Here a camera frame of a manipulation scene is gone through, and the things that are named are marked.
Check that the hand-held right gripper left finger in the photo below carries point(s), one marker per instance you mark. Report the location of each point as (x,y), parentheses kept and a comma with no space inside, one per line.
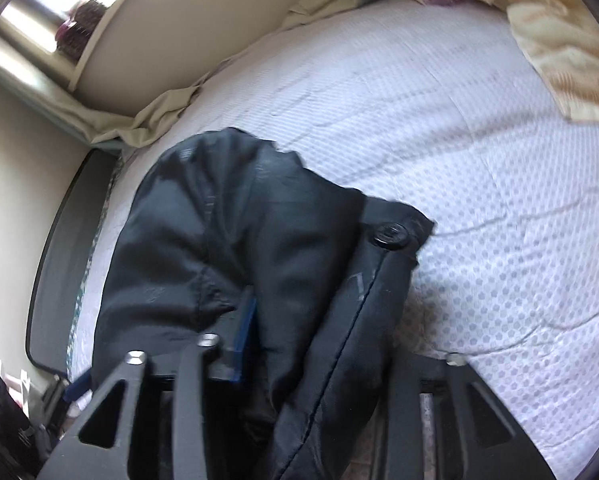
(246,325)

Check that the metal pole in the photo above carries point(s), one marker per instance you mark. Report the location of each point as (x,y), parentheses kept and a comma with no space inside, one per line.
(21,22)

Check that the white dotted bed cover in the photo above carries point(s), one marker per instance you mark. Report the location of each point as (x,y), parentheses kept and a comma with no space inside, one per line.
(479,185)

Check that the pink hairbrush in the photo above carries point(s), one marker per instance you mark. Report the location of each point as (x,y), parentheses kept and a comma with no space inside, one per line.
(81,27)

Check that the grey bed guard panel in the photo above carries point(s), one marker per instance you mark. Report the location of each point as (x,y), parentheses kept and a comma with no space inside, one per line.
(54,270)

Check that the black jacket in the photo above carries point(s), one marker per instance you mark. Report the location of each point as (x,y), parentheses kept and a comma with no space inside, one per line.
(219,240)

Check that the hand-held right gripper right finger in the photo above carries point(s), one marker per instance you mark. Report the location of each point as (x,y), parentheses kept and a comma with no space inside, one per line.
(429,377)

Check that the pale yellow blanket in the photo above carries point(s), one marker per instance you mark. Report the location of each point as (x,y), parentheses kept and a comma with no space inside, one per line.
(559,40)

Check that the green floral bed sheet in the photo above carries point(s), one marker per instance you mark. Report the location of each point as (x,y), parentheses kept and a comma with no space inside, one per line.
(96,240)

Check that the dark object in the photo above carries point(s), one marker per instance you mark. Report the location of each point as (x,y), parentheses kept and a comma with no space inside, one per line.
(6,420)

